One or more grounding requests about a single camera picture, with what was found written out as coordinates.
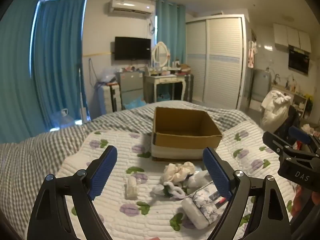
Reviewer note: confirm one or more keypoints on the cream scrunchie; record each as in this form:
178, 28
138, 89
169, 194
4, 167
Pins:
175, 171

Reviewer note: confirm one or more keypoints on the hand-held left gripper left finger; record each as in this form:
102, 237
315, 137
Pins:
103, 173

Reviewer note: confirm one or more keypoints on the blue curtain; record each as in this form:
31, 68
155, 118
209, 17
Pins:
171, 30
58, 62
15, 80

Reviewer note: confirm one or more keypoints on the white sliding door wardrobe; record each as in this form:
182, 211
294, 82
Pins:
222, 60

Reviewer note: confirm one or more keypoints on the white air conditioner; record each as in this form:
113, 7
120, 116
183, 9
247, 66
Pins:
131, 8

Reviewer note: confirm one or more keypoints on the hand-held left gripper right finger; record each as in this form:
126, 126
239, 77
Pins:
217, 176

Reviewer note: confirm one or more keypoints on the small white cloth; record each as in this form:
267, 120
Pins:
131, 188

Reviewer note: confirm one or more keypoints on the white plastic bag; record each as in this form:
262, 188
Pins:
275, 110

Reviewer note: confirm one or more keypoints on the floral fabric pouch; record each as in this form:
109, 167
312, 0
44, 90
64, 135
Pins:
203, 205

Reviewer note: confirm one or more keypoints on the white dressing table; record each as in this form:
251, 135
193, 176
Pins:
163, 80

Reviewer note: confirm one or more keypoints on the black chair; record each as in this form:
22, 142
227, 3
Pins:
287, 122

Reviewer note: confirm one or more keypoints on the white and green scrunchie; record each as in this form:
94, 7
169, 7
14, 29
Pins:
170, 189

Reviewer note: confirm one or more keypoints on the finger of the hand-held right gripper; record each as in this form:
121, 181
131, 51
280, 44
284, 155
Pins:
277, 142
299, 133

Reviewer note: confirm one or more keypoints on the white oval vanity mirror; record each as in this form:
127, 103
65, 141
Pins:
160, 53

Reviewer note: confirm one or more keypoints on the silver mini fridge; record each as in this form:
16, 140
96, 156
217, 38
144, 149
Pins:
130, 85

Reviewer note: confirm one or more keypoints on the hanging pink white garment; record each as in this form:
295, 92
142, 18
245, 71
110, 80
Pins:
252, 53

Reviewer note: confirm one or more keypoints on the black wall television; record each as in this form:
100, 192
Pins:
132, 48

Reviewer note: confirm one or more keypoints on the blue plastic bag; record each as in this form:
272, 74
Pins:
135, 103

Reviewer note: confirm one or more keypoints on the clear water jug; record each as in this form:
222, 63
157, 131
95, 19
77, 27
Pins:
62, 121

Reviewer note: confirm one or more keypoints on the white suitcase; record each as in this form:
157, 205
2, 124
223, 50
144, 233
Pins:
107, 100

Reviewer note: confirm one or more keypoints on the cardboard box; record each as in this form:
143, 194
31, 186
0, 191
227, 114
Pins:
175, 142

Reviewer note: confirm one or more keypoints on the clear plastic bag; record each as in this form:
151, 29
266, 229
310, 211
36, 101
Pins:
107, 75

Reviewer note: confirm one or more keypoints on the white kitchen wall cabinets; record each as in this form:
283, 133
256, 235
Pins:
292, 37

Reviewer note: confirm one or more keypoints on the white open shelf unit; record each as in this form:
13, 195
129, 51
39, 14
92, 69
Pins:
300, 103

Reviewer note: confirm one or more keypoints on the white floral quilt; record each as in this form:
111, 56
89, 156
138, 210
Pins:
120, 215

